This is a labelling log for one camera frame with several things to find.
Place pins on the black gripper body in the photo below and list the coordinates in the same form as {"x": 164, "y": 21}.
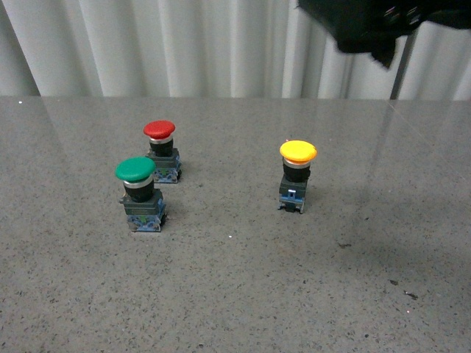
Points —
{"x": 372, "y": 27}

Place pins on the yellow mushroom push button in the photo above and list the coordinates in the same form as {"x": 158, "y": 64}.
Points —
{"x": 297, "y": 156}

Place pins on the red mushroom push button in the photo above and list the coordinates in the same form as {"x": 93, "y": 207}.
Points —
{"x": 162, "y": 151}

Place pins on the green mushroom push button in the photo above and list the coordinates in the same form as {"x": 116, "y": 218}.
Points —
{"x": 143, "y": 202}

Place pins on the white pleated curtain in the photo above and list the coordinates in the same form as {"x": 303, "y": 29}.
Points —
{"x": 231, "y": 49}

